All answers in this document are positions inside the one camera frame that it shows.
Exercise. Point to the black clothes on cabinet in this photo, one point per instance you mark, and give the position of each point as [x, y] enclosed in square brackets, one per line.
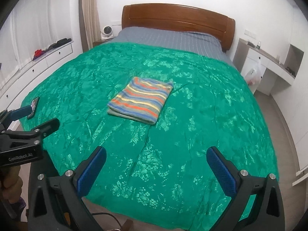
[59, 43]

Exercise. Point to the white sheer curtain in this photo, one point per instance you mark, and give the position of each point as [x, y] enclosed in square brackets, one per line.
[27, 29]

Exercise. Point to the striped knit sweater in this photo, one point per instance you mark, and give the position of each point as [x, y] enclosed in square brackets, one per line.
[141, 100]

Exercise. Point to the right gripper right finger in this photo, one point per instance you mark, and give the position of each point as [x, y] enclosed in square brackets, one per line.
[256, 202]

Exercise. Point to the white drawer cabinet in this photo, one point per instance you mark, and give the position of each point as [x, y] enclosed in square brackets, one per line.
[24, 80]

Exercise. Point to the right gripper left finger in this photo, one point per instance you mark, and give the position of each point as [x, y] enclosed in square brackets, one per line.
[55, 201]

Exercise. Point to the white desk unit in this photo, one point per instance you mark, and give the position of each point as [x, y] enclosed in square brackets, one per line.
[246, 57]

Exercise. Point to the red cloth on cabinet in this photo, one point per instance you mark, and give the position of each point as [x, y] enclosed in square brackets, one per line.
[38, 53]

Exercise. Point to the grey checked bed sheet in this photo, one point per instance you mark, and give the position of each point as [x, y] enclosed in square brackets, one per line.
[196, 42]

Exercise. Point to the small white fan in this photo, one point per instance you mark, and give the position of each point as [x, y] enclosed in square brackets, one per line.
[106, 32]

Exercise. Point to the brown wooden headboard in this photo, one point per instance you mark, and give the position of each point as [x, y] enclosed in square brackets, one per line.
[180, 18]

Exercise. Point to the green floral bedspread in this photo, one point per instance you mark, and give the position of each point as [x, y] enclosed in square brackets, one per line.
[154, 173]

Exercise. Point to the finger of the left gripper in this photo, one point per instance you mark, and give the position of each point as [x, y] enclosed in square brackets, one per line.
[7, 117]
[41, 129]

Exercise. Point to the wooden nightstand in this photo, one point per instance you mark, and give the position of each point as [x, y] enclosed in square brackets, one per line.
[102, 41]

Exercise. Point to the person's left hand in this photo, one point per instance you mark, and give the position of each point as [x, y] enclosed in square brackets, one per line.
[12, 187]

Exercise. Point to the beige curtain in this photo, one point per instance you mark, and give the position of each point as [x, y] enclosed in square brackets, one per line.
[89, 23]

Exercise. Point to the white plastic bag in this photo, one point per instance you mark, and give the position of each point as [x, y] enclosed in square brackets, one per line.
[253, 77]

